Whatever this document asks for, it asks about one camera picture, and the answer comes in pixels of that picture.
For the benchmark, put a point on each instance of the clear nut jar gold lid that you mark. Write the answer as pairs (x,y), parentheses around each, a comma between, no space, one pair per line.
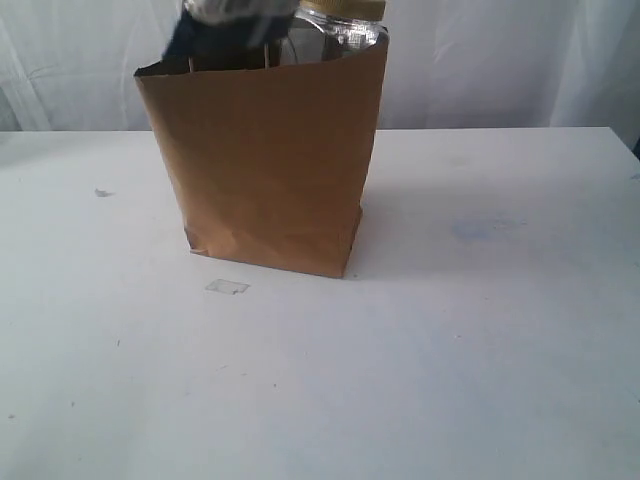
(329,30)

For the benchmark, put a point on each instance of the clear tape piece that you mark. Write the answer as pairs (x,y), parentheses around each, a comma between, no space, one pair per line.
(227,287)

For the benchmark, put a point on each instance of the dark blue noodle package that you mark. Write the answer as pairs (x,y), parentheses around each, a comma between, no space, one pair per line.
(222,28)

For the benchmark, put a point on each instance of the white backdrop curtain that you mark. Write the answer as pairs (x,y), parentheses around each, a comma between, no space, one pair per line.
(69,65)

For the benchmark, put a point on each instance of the brown paper shopping bag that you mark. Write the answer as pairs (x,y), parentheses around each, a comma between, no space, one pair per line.
(268,165)

